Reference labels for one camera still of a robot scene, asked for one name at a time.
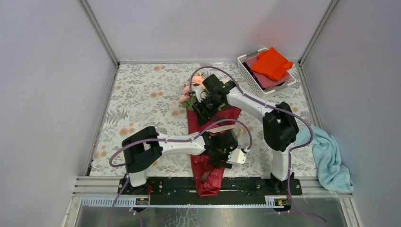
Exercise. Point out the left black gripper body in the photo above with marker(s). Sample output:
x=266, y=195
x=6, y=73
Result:
x=222, y=155

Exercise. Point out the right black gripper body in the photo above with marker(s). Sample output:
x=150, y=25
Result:
x=209, y=106

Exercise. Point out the pink fake flower stem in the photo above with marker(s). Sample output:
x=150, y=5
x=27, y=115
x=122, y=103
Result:
x=186, y=99

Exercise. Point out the dark red wrapping paper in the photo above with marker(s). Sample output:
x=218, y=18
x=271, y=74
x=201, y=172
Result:
x=207, y=177

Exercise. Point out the white plastic basket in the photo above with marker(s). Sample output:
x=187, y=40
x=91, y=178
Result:
x=252, y=82

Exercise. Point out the cream ribbon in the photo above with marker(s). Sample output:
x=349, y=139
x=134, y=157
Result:
x=237, y=129

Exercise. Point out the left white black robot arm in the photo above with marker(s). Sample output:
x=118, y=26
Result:
x=143, y=148

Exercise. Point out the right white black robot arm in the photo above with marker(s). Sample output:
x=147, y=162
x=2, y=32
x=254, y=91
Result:
x=279, y=125

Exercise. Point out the pink cloth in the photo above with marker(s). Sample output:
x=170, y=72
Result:
x=263, y=81

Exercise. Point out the orange cloth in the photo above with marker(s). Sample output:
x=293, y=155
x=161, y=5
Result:
x=271, y=64

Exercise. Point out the light blue towel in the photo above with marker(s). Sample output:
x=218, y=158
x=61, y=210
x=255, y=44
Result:
x=331, y=173

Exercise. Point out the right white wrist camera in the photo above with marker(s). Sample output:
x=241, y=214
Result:
x=199, y=92

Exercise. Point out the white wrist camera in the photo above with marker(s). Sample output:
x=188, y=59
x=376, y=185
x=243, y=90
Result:
x=237, y=156
x=199, y=92

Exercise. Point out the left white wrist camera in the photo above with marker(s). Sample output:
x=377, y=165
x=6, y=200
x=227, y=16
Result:
x=237, y=156

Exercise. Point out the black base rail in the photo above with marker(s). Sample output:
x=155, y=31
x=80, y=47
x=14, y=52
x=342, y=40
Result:
x=234, y=190

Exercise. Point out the aluminium frame rail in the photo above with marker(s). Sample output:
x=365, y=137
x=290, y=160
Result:
x=98, y=191

